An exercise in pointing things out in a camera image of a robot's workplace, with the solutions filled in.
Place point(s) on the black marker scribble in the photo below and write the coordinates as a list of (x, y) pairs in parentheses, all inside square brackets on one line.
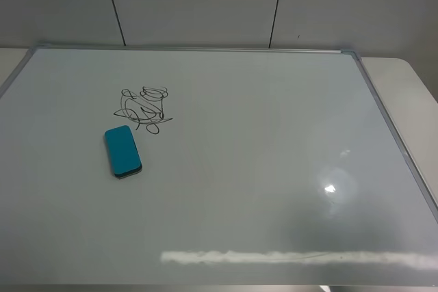
[(144, 108)]

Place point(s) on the blue felt whiteboard eraser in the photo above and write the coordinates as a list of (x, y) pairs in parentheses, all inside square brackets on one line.
[(124, 158)]

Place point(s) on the white whiteboard with aluminium frame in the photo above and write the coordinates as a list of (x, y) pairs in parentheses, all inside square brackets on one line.
[(278, 167)]

